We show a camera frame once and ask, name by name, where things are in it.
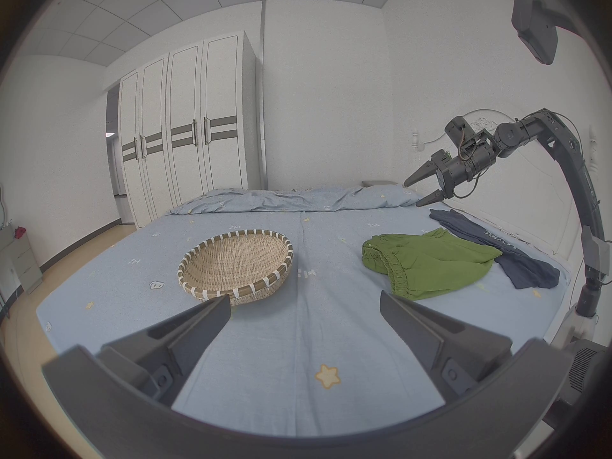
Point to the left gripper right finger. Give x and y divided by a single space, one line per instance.
430 342

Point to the grey chest of drawers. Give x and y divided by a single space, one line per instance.
21 266

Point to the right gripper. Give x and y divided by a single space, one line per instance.
456 170

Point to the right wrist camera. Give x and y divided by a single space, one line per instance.
442 155

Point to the white wardrobe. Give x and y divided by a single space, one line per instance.
191 127

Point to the pale blue quilt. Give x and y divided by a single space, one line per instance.
296 201

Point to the round woven basket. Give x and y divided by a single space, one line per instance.
229 266

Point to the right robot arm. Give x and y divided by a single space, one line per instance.
573 160

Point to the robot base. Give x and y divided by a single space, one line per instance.
585 366

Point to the white wall duct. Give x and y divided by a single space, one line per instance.
263 89

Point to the dark blue T-shirt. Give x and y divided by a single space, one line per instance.
526 268

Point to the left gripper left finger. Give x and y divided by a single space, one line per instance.
191 337

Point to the green shorts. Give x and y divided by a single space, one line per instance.
430 266

